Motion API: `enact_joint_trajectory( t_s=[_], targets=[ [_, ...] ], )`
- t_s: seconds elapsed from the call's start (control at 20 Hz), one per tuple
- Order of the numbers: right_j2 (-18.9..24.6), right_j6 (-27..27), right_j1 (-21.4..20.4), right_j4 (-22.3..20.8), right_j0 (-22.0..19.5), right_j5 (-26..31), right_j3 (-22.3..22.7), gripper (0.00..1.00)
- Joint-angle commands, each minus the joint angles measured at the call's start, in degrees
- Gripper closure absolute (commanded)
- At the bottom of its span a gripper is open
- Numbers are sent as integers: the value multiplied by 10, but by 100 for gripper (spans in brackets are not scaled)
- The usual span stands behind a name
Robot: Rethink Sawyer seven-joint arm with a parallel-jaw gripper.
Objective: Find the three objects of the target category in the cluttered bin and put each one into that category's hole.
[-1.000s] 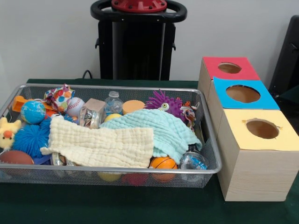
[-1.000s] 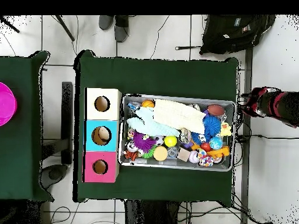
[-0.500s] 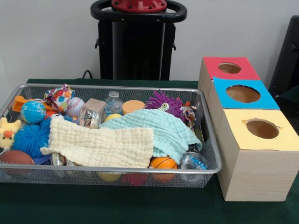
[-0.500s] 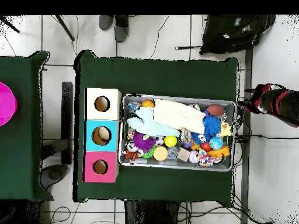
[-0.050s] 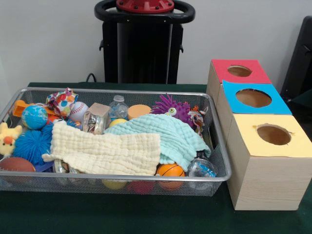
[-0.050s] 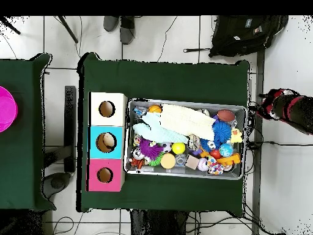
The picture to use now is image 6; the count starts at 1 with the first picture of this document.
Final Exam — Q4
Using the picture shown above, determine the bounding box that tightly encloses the yellow duck plush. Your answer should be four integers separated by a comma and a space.
230, 127, 243, 144

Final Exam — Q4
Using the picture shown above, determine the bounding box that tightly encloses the blue green globe ball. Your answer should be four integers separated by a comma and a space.
218, 143, 234, 158

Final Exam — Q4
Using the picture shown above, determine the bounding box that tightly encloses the orange plastic toy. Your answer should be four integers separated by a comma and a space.
216, 152, 241, 167

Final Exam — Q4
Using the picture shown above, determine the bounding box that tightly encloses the cream waffle cloth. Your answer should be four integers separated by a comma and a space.
160, 103, 216, 141

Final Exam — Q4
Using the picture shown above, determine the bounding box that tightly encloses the mint waffle cloth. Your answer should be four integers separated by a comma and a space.
132, 111, 190, 144

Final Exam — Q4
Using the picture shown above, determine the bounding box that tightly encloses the silver mesh bin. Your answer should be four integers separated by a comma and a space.
123, 97, 248, 181

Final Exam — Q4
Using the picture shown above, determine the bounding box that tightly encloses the wooden box with three holes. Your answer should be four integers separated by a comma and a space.
86, 91, 128, 193

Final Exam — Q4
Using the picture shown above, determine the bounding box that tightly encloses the brown toy football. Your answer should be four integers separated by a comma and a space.
216, 109, 236, 123

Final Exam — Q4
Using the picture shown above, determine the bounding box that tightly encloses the blue spiky ball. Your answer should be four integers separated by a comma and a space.
212, 119, 232, 144

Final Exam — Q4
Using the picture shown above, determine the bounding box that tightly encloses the black backpack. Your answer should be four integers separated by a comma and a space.
183, 15, 289, 58

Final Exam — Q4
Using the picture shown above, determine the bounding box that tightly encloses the dark green tablecloth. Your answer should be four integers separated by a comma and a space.
0, 53, 57, 211
76, 52, 251, 213

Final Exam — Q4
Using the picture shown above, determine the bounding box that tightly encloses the round orange sponge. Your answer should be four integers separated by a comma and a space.
160, 152, 176, 170

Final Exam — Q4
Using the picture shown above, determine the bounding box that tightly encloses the orange toy basketball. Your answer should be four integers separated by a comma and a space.
147, 104, 163, 114

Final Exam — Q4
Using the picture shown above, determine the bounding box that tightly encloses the purple spiky monster toy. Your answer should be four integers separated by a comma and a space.
139, 138, 164, 161

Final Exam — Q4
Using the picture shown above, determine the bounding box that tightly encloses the black panel on stand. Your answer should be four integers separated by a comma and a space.
41, 85, 77, 200

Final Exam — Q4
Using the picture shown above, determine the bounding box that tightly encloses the black tripod leg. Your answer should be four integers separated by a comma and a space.
57, 15, 79, 44
0, 16, 21, 35

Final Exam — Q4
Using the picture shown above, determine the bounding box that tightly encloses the pink plastic bowl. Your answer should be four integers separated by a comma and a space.
0, 85, 18, 133

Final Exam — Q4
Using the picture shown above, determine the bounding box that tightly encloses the thin black cable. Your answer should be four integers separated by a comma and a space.
156, 15, 178, 63
262, 140, 313, 147

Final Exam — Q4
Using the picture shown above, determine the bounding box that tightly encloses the grey metal rail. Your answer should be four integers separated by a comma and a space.
251, 50, 265, 235

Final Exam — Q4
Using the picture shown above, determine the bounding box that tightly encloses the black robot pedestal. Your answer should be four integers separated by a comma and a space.
129, 209, 190, 235

